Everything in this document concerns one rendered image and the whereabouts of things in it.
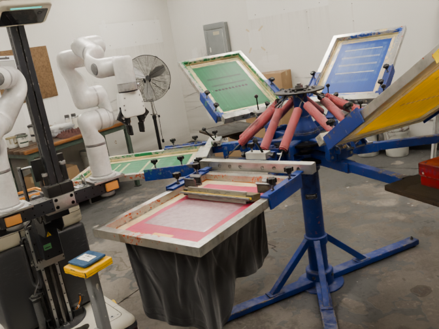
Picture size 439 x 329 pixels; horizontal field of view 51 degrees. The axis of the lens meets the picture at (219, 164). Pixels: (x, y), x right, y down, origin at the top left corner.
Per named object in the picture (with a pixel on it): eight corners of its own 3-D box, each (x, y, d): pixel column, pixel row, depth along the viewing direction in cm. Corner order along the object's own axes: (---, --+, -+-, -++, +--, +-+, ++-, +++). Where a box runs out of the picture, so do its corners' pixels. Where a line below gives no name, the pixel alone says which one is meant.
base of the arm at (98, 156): (82, 177, 224) (74, 147, 221) (105, 170, 232) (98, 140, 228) (97, 181, 213) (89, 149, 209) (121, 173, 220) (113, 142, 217)
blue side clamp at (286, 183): (272, 209, 199) (269, 194, 198) (261, 209, 202) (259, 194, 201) (302, 187, 222) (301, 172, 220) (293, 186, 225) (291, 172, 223)
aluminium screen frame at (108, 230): (200, 258, 163) (198, 247, 162) (94, 237, 198) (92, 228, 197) (300, 183, 223) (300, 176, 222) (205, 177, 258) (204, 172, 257)
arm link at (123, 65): (98, 59, 184) (119, 55, 190) (104, 85, 187) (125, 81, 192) (117, 55, 172) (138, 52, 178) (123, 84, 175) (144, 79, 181)
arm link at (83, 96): (48, 59, 212) (86, 53, 224) (76, 136, 214) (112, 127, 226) (58, 47, 201) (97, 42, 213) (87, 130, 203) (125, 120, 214)
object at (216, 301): (221, 339, 186) (204, 242, 175) (214, 336, 188) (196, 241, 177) (277, 282, 221) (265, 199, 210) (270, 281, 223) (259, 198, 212)
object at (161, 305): (218, 343, 185) (200, 245, 174) (139, 318, 212) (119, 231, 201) (223, 339, 187) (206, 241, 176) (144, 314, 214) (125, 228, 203)
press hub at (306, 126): (336, 303, 288) (314, 86, 254) (281, 290, 312) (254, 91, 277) (358, 273, 318) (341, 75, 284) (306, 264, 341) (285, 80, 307)
